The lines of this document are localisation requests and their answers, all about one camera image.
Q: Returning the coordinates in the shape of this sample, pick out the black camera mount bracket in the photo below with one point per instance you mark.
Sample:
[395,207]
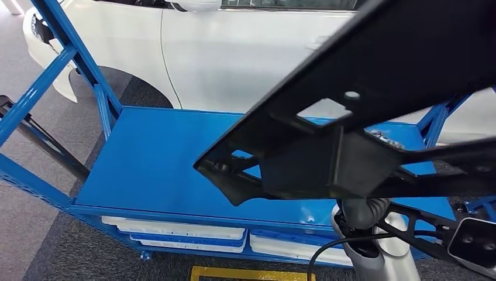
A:
[426,246]

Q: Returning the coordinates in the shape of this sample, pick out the black plastic frame part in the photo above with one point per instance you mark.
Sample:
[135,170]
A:
[387,58]

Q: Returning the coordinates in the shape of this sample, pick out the yellow floor tape square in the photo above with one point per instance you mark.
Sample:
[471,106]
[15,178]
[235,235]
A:
[252,273]

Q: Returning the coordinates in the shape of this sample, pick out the blue metal shelf rack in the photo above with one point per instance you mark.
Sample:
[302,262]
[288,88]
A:
[155,155]

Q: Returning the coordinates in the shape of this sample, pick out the white car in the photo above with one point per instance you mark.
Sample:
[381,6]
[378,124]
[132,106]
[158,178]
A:
[232,58]

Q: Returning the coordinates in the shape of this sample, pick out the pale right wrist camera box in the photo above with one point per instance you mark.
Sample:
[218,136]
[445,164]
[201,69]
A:
[472,244]

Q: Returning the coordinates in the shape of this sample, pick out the translucent white plastic bin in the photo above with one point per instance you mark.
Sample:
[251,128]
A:
[174,229]

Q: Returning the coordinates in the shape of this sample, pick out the blue plastic bin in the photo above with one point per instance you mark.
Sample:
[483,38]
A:
[279,235]
[186,238]

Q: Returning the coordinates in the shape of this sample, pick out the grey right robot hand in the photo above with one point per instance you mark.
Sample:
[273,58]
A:
[387,139]

